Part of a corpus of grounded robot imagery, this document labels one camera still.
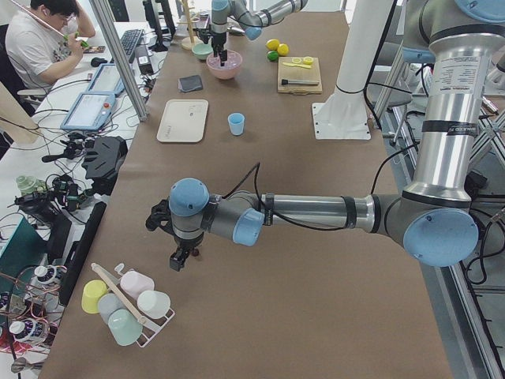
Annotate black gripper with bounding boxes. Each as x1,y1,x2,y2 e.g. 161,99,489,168
145,199,204,272
197,27,227,66

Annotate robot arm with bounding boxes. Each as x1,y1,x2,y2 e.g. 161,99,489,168
146,1,504,270
199,0,308,66

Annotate pink bowl of ice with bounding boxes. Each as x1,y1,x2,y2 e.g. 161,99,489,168
206,50,243,80

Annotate metal ice scoop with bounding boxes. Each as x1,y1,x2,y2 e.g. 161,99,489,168
228,25,245,36

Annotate wooden cup tree stand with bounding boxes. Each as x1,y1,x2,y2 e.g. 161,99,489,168
180,0,202,51

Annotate white plastic cup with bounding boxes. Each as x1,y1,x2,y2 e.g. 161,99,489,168
137,290,171,319

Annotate pink plastic cup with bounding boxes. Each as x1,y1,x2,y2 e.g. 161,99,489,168
119,270,155,300

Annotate light blue plastic cup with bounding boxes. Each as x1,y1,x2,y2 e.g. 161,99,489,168
227,112,245,136

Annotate grey plastic cup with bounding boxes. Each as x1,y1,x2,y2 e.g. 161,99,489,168
97,292,123,324

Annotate mint green plastic cup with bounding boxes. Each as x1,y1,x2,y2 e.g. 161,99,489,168
107,309,143,346

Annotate yellow plastic cup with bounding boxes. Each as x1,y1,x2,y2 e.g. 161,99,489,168
81,280,108,314

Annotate mint green bowl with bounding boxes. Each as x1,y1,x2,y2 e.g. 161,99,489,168
192,43,213,61

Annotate grey folded cloth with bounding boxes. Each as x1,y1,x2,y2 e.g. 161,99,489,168
178,75,203,93

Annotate green lime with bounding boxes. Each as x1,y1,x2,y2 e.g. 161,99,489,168
267,51,279,62

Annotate yellow lemon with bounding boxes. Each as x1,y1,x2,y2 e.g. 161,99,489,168
265,39,280,51
276,43,290,56

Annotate yellow plastic knife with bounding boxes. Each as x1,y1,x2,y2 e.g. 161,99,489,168
282,62,312,69

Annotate steel muddler black tip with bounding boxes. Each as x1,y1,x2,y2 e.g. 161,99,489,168
281,79,320,86

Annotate cream rabbit serving tray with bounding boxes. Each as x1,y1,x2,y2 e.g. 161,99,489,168
156,99,208,143

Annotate wooden cutting board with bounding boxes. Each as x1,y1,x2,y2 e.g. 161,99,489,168
277,57,323,95

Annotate lemon half slice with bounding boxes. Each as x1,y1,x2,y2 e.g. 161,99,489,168
302,56,314,66

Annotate black keyboard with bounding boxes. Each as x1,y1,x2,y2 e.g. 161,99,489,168
120,29,144,55

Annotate blue teach pendant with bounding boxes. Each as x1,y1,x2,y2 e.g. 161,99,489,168
60,91,116,131
87,63,125,96

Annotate black computer mouse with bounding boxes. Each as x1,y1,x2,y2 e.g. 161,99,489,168
90,57,108,68

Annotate person in white shirt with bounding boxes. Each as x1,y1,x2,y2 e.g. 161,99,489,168
6,0,95,89

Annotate white wire cup rack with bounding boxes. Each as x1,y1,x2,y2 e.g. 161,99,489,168
114,263,175,347

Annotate wooden rack handle bar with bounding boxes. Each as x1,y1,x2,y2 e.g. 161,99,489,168
91,263,147,325

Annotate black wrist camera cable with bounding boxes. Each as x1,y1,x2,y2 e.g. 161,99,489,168
220,141,419,232

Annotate black plastic bracket part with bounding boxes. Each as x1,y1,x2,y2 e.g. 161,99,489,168
82,137,128,195

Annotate aluminium frame post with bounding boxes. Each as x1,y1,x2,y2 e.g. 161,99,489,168
89,0,148,122

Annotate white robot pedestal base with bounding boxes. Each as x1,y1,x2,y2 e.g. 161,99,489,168
312,0,396,141

